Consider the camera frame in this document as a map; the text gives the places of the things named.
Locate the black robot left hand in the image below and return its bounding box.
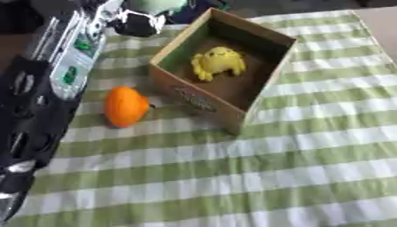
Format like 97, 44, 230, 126
106, 0, 191, 38

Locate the tan cardboard box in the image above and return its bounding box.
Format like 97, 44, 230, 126
147, 7, 300, 137

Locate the orange toy pepper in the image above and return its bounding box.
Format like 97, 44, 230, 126
104, 85, 157, 129

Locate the yellow soft toy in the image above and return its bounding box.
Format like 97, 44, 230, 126
189, 46, 248, 82

